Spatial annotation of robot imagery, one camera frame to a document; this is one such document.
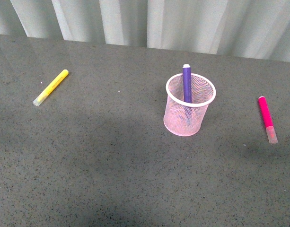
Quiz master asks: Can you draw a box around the purple highlighter pen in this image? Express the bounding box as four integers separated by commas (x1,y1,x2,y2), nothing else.
182,63,193,126

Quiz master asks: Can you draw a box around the white pleated curtain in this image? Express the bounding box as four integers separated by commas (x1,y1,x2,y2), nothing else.
0,0,290,62

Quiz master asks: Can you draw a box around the yellow highlighter pen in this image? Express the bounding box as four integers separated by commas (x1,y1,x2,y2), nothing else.
33,70,69,106

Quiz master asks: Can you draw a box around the pink highlighter pen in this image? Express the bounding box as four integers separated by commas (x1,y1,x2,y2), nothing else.
258,96,278,144

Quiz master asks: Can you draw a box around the pink mesh pen cup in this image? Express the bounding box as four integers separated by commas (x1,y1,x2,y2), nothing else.
163,73,216,137

